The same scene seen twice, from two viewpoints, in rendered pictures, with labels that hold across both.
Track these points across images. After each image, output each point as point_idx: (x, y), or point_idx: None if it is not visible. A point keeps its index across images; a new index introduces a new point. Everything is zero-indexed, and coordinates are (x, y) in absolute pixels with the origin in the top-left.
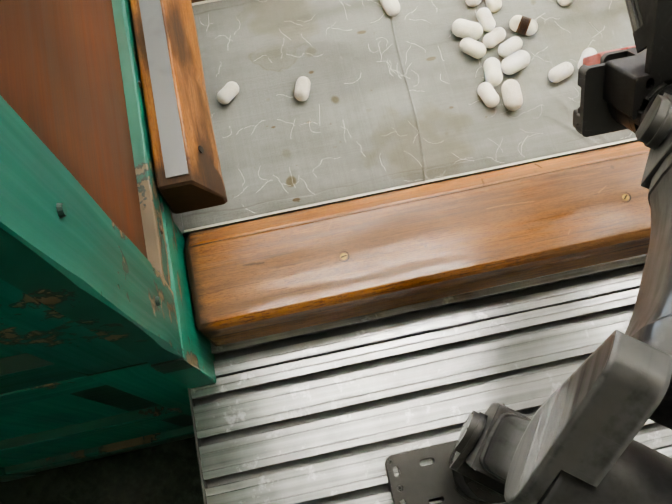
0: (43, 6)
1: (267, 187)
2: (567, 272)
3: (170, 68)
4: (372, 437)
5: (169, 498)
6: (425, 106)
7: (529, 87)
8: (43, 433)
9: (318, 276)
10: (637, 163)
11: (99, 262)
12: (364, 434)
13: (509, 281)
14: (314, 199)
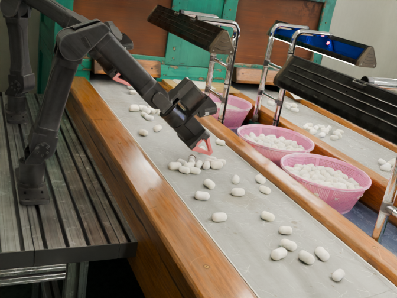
0: (106, 4)
1: (102, 88)
2: (78, 130)
3: None
4: (30, 106)
5: None
6: (130, 103)
7: (139, 113)
8: None
9: (74, 83)
10: (108, 112)
11: (61, 2)
12: (31, 106)
13: (75, 121)
14: (98, 91)
